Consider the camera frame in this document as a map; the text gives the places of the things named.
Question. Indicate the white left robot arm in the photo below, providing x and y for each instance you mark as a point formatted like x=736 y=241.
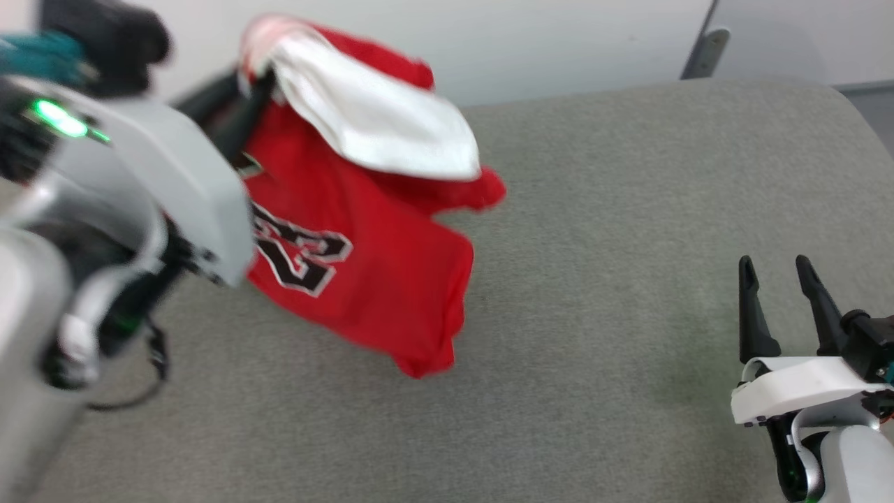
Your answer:
x=28 y=349

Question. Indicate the red and white jersey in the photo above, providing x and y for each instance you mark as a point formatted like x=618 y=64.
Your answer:
x=391 y=279

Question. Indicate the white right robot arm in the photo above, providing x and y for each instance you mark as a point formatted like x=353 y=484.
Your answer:
x=855 y=464

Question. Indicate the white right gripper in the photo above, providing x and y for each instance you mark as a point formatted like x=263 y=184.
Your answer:
x=796 y=388

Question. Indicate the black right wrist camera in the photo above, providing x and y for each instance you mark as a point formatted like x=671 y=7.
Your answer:
x=869 y=342

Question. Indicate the grey metal bar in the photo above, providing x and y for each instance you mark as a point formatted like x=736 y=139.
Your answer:
x=704 y=54

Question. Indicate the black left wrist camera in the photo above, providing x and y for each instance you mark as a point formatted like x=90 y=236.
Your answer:
x=112 y=42

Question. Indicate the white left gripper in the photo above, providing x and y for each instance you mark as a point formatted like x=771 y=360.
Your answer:
x=188 y=188

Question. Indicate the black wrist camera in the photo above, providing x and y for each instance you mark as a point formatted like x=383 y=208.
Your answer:
x=112 y=42
x=869 y=342

